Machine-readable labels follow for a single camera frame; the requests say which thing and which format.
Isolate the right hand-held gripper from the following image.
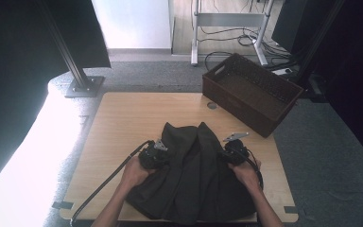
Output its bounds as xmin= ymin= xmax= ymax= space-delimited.
xmin=219 ymin=131 xmax=256 ymax=166

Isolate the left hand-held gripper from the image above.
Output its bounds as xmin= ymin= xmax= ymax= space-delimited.
xmin=137 ymin=138 xmax=171 ymax=169

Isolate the dark grey pleated skirt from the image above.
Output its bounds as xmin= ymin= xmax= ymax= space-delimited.
xmin=125 ymin=121 xmax=259 ymax=223

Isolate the brown woven basket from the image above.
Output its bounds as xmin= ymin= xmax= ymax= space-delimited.
xmin=201 ymin=52 xmax=304 ymax=139

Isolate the person's right hand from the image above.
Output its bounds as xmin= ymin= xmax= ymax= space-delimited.
xmin=228 ymin=157 xmax=263 ymax=193

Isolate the person's left hand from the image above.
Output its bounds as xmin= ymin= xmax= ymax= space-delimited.
xmin=119 ymin=156 xmax=155 ymax=197

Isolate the white power strip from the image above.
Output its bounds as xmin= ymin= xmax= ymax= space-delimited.
xmin=272 ymin=67 xmax=294 ymax=77

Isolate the black metal stand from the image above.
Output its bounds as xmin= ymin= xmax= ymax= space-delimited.
xmin=296 ymin=0 xmax=344 ymax=103
xmin=36 ymin=0 xmax=106 ymax=98

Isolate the black upright panel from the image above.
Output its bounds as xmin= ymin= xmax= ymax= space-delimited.
xmin=270 ymin=0 xmax=313 ymax=55

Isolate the black curtain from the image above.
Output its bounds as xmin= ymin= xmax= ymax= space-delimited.
xmin=311 ymin=0 xmax=363 ymax=173
xmin=0 ymin=0 xmax=112 ymax=202

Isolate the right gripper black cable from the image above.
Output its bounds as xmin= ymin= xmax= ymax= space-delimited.
xmin=235 ymin=146 xmax=265 ymax=190

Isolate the tangle of black floor cables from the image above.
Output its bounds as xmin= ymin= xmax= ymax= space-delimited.
xmin=198 ymin=25 xmax=301 ymax=72

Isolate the white metal desk frame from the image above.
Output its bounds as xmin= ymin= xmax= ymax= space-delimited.
xmin=190 ymin=0 xmax=277 ymax=67

